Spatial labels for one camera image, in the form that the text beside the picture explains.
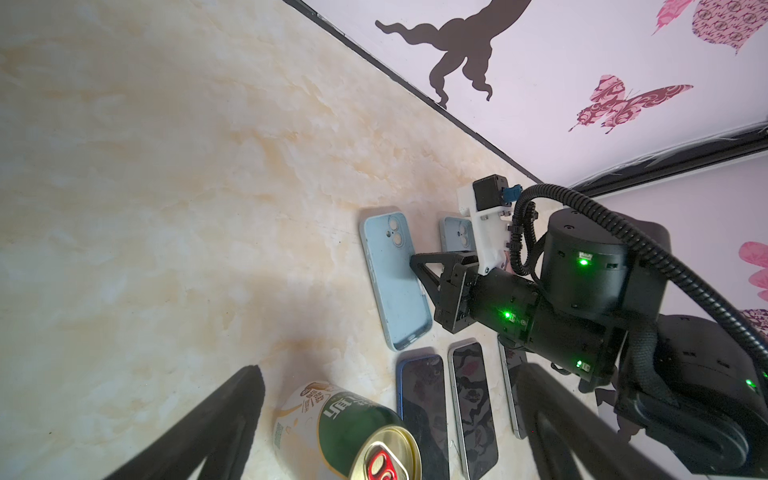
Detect light blue phone case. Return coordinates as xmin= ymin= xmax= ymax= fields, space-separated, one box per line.
xmin=438 ymin=216 xmax=476 ymax=252

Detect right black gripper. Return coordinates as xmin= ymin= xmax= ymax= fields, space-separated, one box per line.
xmin=409 ymin=251 xmax=478 ymax=334

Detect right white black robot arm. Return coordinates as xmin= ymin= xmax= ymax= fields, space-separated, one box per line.
xmin=410 ymin=208 xmax=767 ymax=478

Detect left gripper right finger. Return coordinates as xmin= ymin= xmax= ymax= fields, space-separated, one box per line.
xmin=516 ymin=363 xmax=670 ymax=479

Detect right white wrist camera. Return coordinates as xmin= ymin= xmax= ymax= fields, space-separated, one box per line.
xmin=457 ymin=174 xmax=522 ymax=275

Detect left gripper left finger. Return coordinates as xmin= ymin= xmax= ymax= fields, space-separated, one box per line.
xmin=108 ymin=365 xmax=265 ymax=479

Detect green gold drink can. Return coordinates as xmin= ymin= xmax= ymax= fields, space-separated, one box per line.
xmin=273 ymin=381 xmax=423 ymax=479

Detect black phone sideways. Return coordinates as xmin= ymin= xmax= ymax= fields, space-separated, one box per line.
xmin=448 ymin=339 xmax=499 ymax=480

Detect black corrugated cable hose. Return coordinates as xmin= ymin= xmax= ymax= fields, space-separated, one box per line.
xmin=509 ymin=182 xmax=768 ymax=373

